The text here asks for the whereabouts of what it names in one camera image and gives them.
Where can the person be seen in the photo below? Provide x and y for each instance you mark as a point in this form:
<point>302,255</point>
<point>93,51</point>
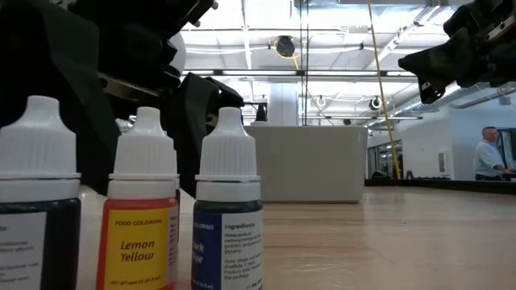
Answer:
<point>488,157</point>

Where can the dark blue food coloring bottle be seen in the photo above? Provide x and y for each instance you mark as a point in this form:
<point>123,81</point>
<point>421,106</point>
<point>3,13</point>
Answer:
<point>227,161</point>

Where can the white round building column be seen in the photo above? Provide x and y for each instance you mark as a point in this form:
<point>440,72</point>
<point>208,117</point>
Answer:
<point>284,104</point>

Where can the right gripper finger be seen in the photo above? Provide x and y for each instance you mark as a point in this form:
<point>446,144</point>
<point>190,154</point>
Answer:
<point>432,90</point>
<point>439,60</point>

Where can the lemon yellow food coloring bottle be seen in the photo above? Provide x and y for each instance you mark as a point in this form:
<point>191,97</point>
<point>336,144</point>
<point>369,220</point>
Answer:
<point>137,249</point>

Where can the black aluminium table frame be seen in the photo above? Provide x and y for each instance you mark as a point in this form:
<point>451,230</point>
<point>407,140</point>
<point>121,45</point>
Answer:
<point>443,186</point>

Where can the round hanging light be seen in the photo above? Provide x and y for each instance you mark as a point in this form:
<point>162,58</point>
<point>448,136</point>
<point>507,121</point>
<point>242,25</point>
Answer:
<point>375,103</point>
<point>320,100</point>

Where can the black vertical pole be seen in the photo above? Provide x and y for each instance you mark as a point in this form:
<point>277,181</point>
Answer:
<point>307,60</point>

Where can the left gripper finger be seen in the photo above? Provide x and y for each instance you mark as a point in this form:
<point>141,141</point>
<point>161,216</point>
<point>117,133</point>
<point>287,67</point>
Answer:
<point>197,113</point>
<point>48,52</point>

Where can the large bottle dark tip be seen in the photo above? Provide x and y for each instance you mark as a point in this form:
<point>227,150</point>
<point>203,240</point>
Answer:
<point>261,113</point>

